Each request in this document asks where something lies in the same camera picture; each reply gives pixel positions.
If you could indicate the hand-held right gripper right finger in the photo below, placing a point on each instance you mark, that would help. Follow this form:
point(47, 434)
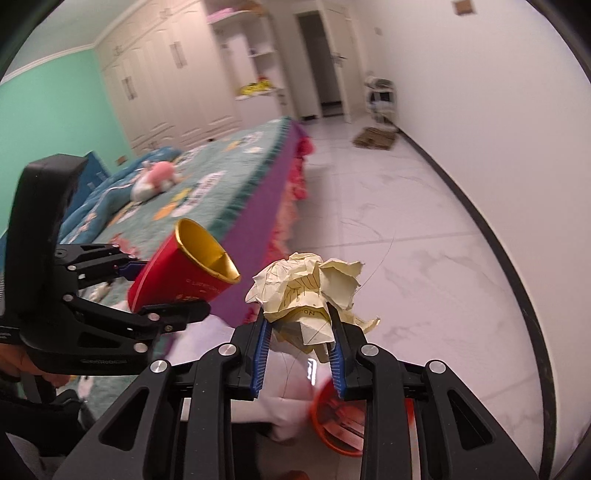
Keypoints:
point(337, 369)

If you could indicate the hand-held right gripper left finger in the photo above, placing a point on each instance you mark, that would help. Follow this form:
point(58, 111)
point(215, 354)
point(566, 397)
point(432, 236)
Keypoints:
point(261, 360)

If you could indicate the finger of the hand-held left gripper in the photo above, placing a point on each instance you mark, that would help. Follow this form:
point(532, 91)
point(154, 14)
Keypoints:
point(138, 325)
point(97, 263)

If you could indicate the orange trash bin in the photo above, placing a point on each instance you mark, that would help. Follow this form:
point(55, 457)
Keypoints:
point(325, 408)

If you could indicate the red paper cup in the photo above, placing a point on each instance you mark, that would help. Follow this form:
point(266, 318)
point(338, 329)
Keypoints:
point(184, 277)

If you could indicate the yellow paper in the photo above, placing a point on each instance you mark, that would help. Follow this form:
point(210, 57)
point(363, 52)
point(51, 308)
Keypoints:
point(295, 286)

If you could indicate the person's left hand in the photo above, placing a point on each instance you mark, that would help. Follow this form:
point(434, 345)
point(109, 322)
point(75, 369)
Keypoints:
point(18, 362)

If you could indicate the blue floral quilt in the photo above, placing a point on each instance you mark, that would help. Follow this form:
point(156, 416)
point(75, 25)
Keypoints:
point(106, 194)

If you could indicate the white cat plush toy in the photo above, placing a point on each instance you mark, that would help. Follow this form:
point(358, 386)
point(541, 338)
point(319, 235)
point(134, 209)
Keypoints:
point(143, 189)

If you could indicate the blue quilted headboard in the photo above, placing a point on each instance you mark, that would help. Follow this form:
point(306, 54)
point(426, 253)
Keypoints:
point(94, 170)

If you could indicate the pink plush toy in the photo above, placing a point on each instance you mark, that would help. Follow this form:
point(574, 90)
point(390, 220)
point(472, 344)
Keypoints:
point(164, 173)

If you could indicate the bed with green cover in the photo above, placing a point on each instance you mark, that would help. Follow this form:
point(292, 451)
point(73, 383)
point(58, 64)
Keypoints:
point(221, 184)

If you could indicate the purple bed skirt pink ruffle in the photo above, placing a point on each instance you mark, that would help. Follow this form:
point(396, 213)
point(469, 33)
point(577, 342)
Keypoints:
point(263, 207)

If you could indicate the cream wardrobe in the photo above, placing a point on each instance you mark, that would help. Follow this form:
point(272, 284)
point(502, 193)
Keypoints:
point(161, 83)

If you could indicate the flattened cardboard box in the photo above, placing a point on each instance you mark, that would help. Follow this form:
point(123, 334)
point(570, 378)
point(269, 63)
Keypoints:
point(375, 137)

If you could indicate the yellow plush toy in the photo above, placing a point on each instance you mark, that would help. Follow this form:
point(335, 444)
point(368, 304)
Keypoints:
point(254, 87)

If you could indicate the white shelf rack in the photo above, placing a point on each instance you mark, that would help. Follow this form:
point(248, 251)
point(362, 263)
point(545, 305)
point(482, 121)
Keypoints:
point(381, 99)

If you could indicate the white door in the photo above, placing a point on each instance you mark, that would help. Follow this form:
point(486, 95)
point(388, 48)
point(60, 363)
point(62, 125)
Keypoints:
point(346, 83)

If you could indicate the brown wall switch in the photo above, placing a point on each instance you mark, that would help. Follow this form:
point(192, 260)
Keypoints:
point(464, 6)

